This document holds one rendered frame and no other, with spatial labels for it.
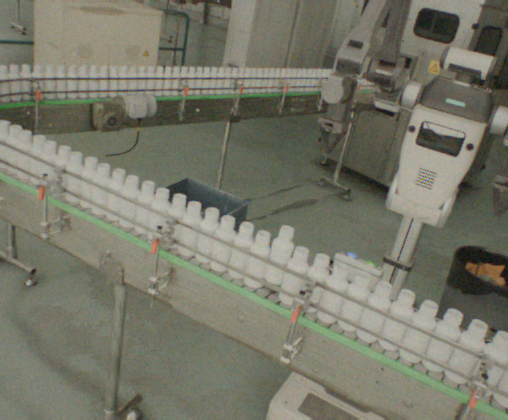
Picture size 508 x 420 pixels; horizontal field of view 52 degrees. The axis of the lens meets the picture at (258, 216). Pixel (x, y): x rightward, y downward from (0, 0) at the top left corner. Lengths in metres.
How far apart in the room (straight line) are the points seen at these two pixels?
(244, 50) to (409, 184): 5.78
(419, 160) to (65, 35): 4.14
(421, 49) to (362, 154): 1.13
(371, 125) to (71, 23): 2.99
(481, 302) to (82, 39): 4.22
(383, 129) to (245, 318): 3.86
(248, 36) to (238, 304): 6.12
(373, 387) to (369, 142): 4.01
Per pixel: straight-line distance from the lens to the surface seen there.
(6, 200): 2.04
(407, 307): 1.35
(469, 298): 2.88
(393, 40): 1.70
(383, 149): 5.18
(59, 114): 2.93
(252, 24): 7.35
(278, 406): 2.23
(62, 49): 5.40
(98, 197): 1.72
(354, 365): 1.43
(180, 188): 2.21
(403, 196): 1.85
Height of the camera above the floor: 1.82
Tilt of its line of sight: 26 degrees down
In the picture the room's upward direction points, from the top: 12 degrees clockwise
